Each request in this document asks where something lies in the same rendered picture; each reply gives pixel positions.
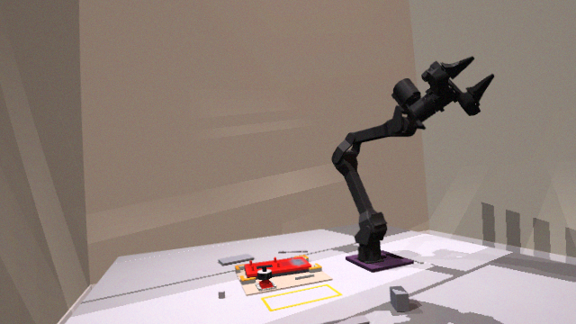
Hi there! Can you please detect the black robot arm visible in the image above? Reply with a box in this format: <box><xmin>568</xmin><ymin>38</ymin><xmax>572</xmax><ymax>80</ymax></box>
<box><xmin>331</xmin><ymin>67</ymin><xmax>454</xmax><ymax>264</ymax></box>

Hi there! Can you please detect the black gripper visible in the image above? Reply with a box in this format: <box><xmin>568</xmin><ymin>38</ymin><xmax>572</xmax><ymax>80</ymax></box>
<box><xmin>424</xmin><ymin>57</ymin><xmax>494</xmax><ymax>116</ymax></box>

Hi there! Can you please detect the black wheel with pale grey hub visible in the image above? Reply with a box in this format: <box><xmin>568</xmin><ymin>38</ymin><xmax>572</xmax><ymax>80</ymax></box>
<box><xmin>257</xmin><ymin>269</ymin><xmax>272</xmax><ymax>280</ymax></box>

